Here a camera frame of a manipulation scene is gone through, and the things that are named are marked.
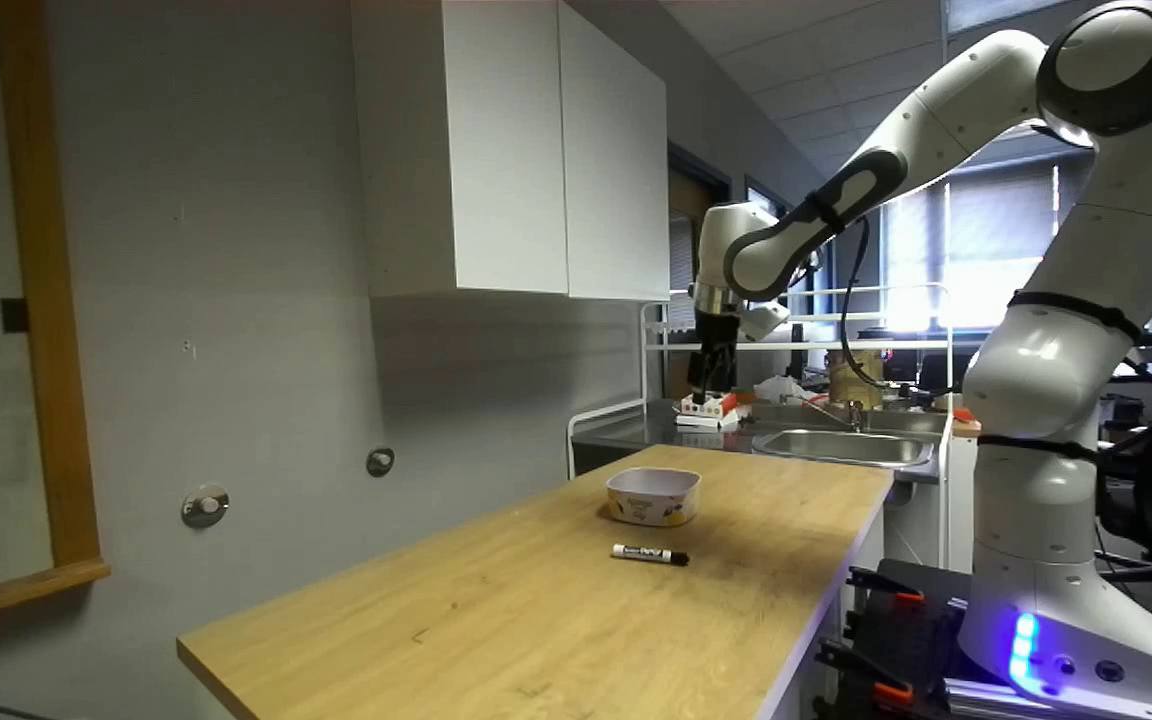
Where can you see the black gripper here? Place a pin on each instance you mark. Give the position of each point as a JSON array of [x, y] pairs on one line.
[[715, 360]]

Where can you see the black marker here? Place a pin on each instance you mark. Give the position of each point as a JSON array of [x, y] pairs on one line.
[[650, 553]]

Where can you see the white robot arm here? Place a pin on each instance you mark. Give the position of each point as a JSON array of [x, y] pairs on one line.
[[1036, 615]]

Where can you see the white square bowl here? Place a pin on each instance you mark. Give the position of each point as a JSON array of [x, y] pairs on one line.
[[650, 496]]

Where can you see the white metal rack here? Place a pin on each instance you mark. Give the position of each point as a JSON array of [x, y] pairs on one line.
[[629, 420]]

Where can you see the wood framed whiteboard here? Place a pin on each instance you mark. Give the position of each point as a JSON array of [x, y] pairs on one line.
[[49, 539]]

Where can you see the white wall cabinet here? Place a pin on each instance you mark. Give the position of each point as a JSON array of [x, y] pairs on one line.
[[508, 145]]

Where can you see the round metal wall knob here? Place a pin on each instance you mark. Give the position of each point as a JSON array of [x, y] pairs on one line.
[[206, 508], [380, 461]]

